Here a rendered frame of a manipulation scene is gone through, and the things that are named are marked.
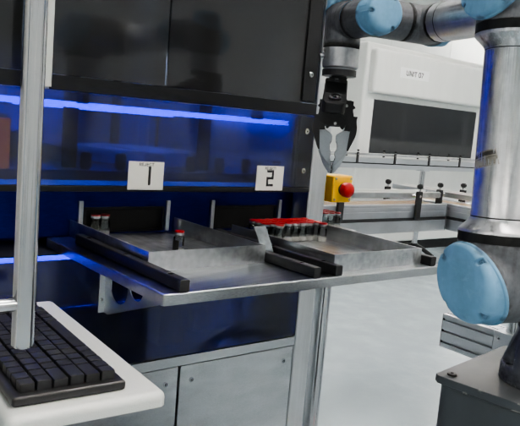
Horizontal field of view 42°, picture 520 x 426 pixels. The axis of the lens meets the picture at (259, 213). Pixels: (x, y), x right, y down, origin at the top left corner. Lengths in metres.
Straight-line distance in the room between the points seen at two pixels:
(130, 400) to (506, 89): 0.64
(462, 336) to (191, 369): 1.12
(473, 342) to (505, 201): 1.46
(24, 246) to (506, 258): 0.62
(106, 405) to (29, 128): 0.34
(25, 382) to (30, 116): 0.31
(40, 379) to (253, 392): 0.99
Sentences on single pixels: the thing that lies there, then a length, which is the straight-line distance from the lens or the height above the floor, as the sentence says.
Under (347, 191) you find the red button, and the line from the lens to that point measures 1.79.
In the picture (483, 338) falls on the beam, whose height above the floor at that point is 0.51.
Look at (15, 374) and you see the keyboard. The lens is 0.88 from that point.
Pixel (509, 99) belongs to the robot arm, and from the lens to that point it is 0.99.
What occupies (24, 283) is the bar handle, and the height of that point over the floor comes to 0.96.
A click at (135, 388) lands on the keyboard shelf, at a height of 0.80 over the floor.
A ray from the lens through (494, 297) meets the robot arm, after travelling 0.96.
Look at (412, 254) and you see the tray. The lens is 1.47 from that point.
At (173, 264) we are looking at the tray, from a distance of 1.21.
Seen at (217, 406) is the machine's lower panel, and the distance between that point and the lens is 1.73.
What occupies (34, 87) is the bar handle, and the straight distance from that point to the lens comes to 0.76.
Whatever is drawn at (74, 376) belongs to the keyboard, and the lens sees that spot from 0.87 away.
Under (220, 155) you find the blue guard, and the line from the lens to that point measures 1.55.
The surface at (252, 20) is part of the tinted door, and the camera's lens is 1.61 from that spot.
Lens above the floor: 1.15
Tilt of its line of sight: 8 degrees down
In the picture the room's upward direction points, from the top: 5 degrees clockwise
